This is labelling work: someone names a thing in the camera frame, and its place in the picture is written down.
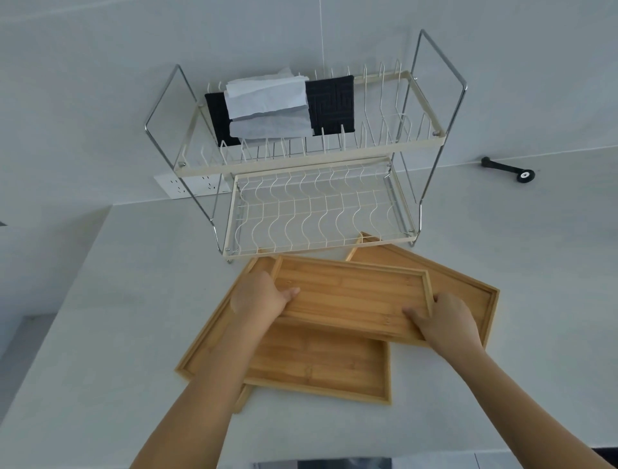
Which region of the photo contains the white wall socket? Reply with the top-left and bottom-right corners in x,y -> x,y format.
154,171 -> 232,199

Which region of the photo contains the person's right hand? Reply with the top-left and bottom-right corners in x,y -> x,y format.
403,292 -> 485,361

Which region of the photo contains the person's left hand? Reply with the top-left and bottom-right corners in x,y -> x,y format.
230,270 -> 301,330

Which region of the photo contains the white paper towel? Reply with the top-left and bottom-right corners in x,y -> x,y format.
223,67 -> 310,120

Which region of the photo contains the person's left forearm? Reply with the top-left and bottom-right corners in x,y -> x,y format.
130,314 -> 276,469

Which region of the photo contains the black woven mat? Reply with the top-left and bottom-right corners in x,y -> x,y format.
204,75 -> 357,148

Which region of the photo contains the person's right forearm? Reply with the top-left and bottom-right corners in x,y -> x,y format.
449,343 -> 614,469

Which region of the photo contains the black roller tool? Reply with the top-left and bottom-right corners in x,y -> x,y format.
480,156 -> 536,184

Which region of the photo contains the two-tier white dish rack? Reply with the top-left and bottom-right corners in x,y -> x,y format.
144,28 -> 468,264

